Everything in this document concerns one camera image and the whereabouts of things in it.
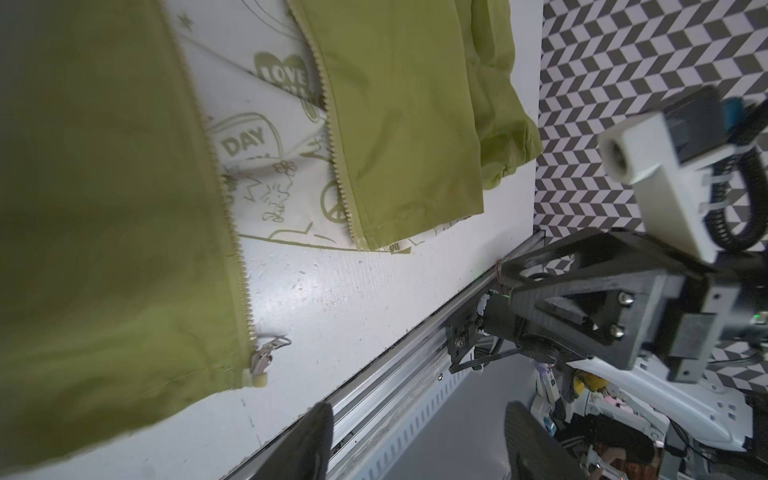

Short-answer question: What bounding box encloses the silver zipper slider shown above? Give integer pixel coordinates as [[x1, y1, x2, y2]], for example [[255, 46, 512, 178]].
[[249, 335, 292, 388]]

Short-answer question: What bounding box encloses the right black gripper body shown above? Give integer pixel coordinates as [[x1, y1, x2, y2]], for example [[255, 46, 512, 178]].
[[480, 228, 750, 384]]

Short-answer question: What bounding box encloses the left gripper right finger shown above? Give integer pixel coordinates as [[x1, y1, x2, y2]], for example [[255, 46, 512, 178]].
[[504, 402, 585, 480]]

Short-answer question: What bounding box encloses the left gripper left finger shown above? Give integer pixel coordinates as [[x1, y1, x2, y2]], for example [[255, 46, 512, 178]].
[[252, 402, 334, 480]]

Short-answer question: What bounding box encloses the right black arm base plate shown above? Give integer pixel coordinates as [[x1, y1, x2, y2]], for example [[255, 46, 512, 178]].
[[445, 301, 500, 374]]

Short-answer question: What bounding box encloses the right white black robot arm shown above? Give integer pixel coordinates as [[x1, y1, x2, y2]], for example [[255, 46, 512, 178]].
[[477, 229, 767, 452]]

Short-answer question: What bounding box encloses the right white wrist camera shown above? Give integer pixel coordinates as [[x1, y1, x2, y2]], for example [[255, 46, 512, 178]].
[[598, 112, 737, 264]]

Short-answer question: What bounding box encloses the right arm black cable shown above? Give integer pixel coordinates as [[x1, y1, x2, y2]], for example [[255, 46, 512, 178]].
[[704, 98, 768, 253]]

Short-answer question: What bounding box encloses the green jacket with printed lining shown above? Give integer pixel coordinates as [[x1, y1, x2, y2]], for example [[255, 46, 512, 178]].
[[1, 1, 543, 479]]

